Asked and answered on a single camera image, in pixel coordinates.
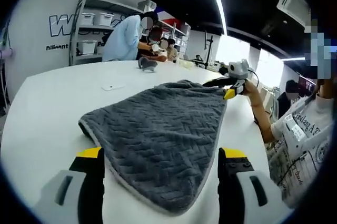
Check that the white chest device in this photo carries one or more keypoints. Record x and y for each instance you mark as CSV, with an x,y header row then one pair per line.
x,y
296,129

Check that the ceiling air conditioner unit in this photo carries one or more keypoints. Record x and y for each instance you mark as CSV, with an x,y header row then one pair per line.
x,y
292,2

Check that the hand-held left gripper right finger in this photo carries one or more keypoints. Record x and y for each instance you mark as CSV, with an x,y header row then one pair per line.
x,y
242,197

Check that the white table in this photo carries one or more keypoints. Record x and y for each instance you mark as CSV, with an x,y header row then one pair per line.
x,y
52,97

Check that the grey metal shelf rack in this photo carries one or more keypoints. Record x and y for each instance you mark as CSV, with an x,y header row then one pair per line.
x,y
87,34

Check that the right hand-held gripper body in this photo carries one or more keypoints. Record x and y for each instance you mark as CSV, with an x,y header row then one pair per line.
x,y
238,71

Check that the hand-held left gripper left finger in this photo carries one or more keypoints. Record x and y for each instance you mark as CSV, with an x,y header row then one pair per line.
x,y
79,195

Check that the white card on table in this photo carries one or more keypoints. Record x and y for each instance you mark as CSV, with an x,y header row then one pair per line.
x,y
113,87

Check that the person's printed white shirt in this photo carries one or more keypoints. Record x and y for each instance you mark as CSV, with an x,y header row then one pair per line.
x,y
308,160

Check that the small grey folded cloth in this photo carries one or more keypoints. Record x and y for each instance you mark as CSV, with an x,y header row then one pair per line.
x,y
147,64

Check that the grey towel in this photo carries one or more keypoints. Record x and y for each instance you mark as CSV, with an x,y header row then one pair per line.
x,y
163,134

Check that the person's right hand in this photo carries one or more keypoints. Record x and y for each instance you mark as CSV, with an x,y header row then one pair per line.
x,y
251,93

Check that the white storage box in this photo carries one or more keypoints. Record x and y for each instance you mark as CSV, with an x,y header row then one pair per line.
x,y
87,47
105,19
88,19

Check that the long ceiling light strip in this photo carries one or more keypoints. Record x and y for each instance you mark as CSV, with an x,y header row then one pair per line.
x,y
217,0

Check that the purple rolled mat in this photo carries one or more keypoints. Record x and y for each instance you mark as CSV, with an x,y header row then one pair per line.
x,y
6,53

